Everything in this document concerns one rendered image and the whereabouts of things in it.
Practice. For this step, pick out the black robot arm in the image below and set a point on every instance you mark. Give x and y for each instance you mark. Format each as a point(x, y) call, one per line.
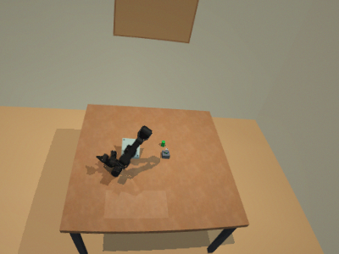
point(123, 162)

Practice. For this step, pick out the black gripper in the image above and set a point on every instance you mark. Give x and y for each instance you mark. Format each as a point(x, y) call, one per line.
point(108, 161)

